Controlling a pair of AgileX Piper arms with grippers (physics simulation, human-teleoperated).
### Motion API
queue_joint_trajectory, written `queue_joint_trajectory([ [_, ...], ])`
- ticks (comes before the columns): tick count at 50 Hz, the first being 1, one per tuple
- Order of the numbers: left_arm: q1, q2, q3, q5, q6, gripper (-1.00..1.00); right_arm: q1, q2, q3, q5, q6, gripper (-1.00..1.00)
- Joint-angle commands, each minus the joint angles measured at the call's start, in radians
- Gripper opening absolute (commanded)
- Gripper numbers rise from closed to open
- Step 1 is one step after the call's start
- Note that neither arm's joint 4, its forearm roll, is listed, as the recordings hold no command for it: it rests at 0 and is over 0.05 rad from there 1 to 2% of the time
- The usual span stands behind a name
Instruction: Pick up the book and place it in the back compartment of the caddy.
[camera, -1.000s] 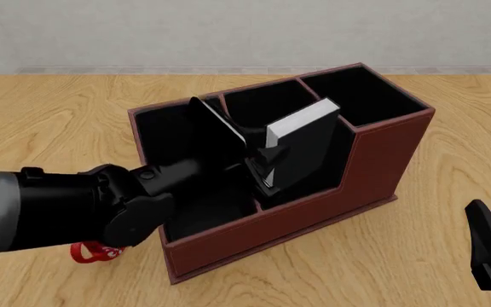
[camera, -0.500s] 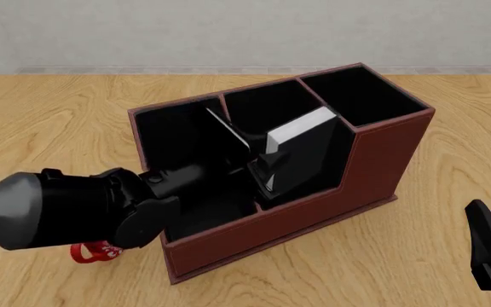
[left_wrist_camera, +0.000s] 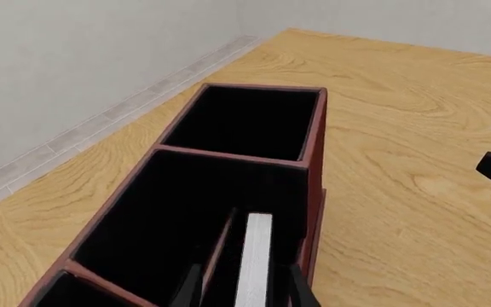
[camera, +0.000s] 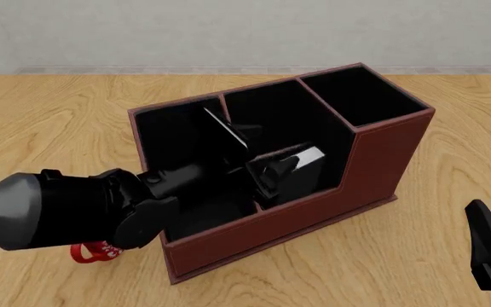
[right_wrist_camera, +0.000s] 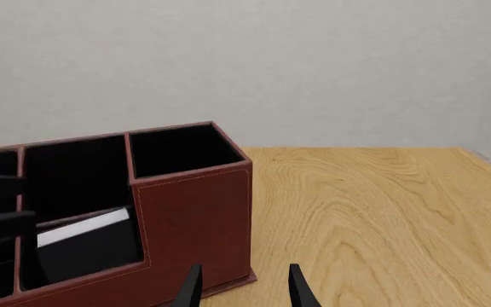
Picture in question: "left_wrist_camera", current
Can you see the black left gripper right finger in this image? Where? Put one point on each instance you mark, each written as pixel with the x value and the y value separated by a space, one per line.
pixel 302 291

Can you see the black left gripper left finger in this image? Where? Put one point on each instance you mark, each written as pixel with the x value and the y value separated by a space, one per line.
pixel 188 291

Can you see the book with white pages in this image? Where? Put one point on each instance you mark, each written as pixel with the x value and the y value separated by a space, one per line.
pixel 255 256

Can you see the red-brown desk caddy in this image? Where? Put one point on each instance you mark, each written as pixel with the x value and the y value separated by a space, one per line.
pixel 315 153

